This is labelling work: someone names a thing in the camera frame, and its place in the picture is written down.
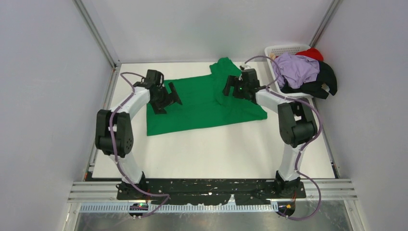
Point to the black t shirt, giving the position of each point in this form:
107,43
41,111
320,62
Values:
324,85

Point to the slotted grey cable duct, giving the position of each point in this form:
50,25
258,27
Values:
147,208

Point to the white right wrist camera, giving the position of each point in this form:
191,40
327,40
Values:
244,67

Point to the lilac t shirt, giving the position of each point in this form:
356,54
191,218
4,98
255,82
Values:
295,70

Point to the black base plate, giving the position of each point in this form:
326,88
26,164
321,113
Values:
208,191

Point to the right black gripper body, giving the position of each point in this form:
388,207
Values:
239,89

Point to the red t shirt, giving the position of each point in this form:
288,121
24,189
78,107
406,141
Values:
312,53

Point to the green t shirt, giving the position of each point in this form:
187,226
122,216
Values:
203,103

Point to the white plastic laundry basket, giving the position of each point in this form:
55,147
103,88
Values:
278,50

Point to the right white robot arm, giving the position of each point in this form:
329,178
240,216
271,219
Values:
297,125

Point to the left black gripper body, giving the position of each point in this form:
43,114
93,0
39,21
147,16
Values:
162,98

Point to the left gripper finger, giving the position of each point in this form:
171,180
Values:
173,95
159,110

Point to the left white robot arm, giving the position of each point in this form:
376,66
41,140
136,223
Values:
114,133

